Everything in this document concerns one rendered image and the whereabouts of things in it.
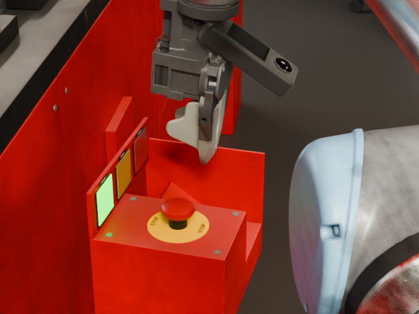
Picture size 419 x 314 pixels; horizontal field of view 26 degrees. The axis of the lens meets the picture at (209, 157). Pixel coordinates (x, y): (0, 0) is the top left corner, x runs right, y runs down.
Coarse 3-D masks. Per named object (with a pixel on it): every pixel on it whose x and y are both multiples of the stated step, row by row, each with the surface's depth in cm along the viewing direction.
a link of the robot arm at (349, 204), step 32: (416, 128) 58; (320, 160) 55; (352, 160) 55; (384, 160) 55; (416, 160) 55; (320, 192) 54; (352, 192) 53; (384, 192) 54; (416, 192) 53; (320, 224) 53; (352, 224) 53; (384, 224) 53; (416, 224) 52; (320, 256) 54; (352, 256) 53; (384, 256) 52; (416, 256) 50; (320, 288) 54; (352, 288) 53; (384, 288) 51; (416, 288) 50
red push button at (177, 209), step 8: (168, 200) 105; (176, 200) 105; (184, 200) 105; (168, 208) 103; (176, 208) 103; (184, 208) 103; (192, 208) 104; (168, 216) 103; (176, 216) 103; (184, 216) 103; (176, 224) 104; (184, 224) 105
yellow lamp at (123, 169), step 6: (126, 156) 110; (120, 162) 108; (126, 162) 110; (120, 168) 108; (126, 168) 110; (120, 174) 109; (126, 174) 111; (120, 180) 109; (126, 180) 111; (120, 186) 109; (126, 186) 111; (120, 192) 109
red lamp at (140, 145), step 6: (144, 132) 115; (138, 138) 113; (144, 138) 116; (138, 144) 114; (144, 144) 116; (138, 150) 114; (144, 150) 116; (138, 156) 114; (144, 156) 117; (138, 162) 115; (144, 162) 117; (138, 168) 115
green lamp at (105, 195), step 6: (108, 180) 105; (102, 186) 103; (108, 186) 105; (102, 192) 103; (108, 192) 105; (102, 198) 104; (108, 198) 106; (102, 204) 104; (108, 204) 106; (102, 210) 104; (108, 210) 106; (102, 216) 104
